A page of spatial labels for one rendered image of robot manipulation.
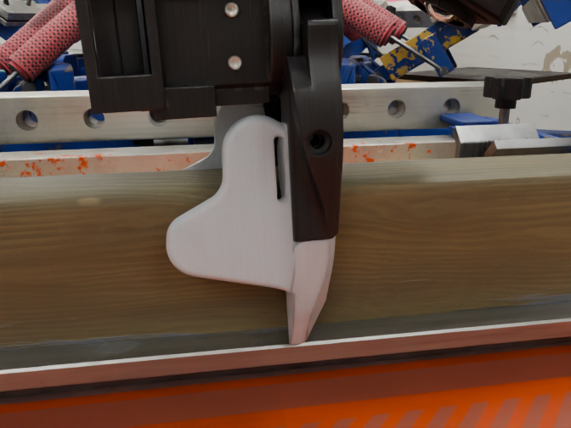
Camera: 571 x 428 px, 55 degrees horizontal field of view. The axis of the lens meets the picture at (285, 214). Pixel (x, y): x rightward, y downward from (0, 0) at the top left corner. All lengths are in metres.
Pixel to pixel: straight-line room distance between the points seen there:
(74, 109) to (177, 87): 0.46
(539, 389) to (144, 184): 0.20
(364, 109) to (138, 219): 0.47
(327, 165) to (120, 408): 0.15
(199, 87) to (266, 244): 0.06
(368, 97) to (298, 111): 0.49
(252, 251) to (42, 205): 0.08
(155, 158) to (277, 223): 0.38
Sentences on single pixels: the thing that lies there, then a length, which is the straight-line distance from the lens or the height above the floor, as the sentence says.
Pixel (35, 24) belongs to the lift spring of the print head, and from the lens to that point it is 1.16.
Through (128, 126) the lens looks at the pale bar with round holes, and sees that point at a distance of 0.63.
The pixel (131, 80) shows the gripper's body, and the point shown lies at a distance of 0.18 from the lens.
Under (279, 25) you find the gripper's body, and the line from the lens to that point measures 0.18.
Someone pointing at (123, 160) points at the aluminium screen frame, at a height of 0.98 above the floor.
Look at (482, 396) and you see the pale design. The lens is 0.27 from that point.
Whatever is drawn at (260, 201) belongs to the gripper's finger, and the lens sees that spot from 0.19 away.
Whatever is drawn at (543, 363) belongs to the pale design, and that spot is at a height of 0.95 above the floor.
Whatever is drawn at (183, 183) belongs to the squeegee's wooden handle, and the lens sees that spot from 0.22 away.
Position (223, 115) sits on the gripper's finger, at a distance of 0.24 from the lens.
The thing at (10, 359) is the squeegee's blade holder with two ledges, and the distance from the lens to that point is 0.25.
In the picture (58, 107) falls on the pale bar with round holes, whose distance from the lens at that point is 0.64.
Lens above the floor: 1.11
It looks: 19 degrees down
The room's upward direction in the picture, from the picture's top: straight up
